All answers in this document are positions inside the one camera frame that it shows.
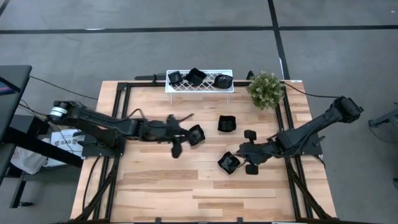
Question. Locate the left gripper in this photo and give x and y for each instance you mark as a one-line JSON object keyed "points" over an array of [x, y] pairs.
{"points": [[158, 129]]}

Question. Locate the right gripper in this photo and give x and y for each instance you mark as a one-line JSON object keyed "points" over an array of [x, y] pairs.
{"points": [[255, 154]]}

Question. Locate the black deep fluted mini plate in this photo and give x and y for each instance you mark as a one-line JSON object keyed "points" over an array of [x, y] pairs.
{"points": [[198, 134]]}

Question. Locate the black wavy square mini plate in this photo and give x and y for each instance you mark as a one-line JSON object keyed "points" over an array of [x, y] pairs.
{"points": [[196, 76], [227, 123]]}

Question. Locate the black round fluted mini plate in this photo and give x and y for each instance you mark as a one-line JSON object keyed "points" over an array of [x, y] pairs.
{"points": [[223, 81]]}

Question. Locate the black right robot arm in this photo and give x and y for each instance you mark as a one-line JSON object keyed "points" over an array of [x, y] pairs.
{"points": [[311, 127]]}

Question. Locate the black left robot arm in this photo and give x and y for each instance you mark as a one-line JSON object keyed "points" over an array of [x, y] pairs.
{"points": [[93, 123]]}

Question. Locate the green artificial plant black pot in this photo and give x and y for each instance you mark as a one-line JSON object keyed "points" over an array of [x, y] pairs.
{"points": [[265, 90]]}

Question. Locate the white printed cardboard box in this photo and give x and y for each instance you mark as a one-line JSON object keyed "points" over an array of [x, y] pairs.
{"points": [[62, 143]]}

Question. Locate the grey chair base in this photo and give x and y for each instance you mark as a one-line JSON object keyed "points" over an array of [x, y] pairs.
{"points": [[385, 119]]}

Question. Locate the white plastic bag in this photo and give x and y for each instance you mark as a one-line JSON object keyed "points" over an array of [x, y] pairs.
{"points": [[28, 160]]}

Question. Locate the black desk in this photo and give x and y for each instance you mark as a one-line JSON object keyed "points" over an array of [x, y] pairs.
{"points": [[18, 73]]}

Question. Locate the desk screen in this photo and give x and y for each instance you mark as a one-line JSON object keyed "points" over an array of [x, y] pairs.
{"points": [[4, 88]]}

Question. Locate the black aluminium table frame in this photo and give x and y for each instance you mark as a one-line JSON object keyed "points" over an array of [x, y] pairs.
{"points": [[146, 84]]}

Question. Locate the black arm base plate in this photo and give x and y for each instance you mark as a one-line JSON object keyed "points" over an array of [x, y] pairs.
{"points": [[93, 152], [311, 149]]}

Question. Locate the black clamp bracket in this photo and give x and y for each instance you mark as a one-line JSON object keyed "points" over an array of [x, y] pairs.
{"points": [[250, 75]]}

